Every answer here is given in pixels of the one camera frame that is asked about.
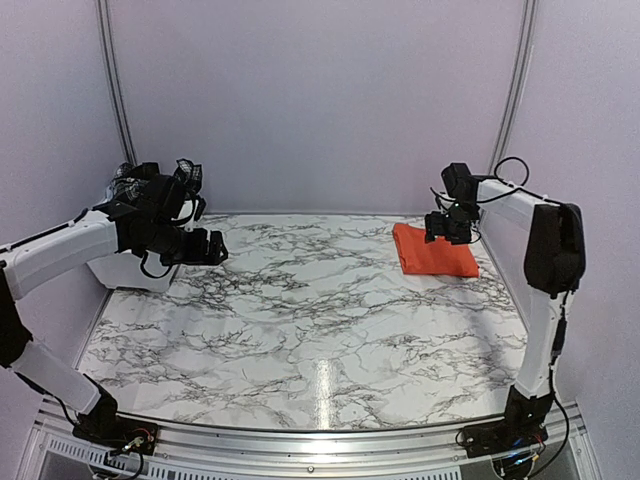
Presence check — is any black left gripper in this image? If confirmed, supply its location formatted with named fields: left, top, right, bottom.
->
left=138, top=219, right=227, bottom=266

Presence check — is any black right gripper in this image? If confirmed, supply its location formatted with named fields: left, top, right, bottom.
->
left=424, top=202, right=478, bottom=245

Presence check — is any orange t-shirt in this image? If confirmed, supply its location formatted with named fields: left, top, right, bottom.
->
left=392, top=223, right=479, bottom=278

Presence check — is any black white plaid shirt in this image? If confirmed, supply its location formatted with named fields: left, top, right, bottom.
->
left=106, top=158, right=203, bottom=204

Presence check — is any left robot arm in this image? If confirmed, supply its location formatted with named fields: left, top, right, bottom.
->
left=1, top=174, right=228, bottom=445

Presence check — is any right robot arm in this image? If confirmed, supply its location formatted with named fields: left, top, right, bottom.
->
left=425, top=163, right=586, bottom=448

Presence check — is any white plastic laundry bin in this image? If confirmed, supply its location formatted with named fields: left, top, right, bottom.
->
left=88, top=196, right=206, bottom=293

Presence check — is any right aluminium corner post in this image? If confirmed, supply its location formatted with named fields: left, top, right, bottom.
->
left=489, top=0, right=539, bottom=172

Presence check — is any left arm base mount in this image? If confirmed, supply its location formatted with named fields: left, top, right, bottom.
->
left=72, top=415, right=159, bottom=455

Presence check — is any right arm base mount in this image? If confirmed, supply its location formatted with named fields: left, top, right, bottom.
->
left=455, top=419, right=548, bottom=458

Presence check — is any aluminium front frame rail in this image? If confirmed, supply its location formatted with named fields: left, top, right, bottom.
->
left=15, top=399, right=603, bottom=479

